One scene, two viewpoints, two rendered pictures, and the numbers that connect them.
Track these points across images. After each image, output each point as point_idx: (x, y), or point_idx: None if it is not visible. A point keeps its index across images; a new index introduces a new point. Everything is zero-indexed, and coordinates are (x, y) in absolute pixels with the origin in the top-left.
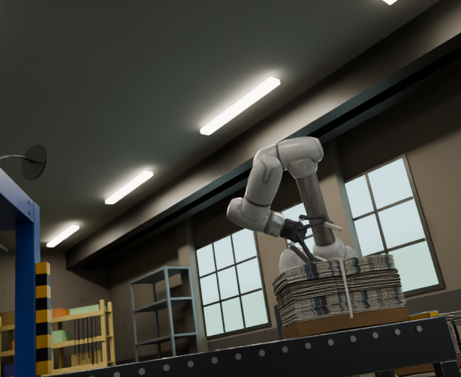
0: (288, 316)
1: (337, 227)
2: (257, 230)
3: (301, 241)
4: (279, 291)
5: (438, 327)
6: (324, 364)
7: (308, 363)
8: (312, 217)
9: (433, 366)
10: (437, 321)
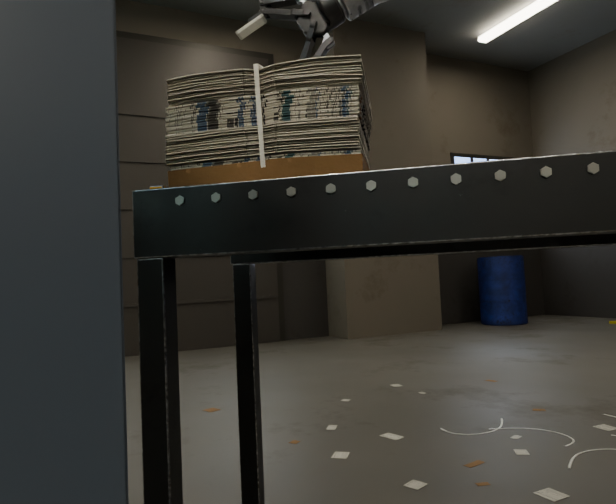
0: (365, 155)
1: (247, 35)
2: (384, 0)
3: (314, 43)
4: (365, 103)
5: None
6: None
7: None
8: (284, 5)
9: (250, 267)
10: None
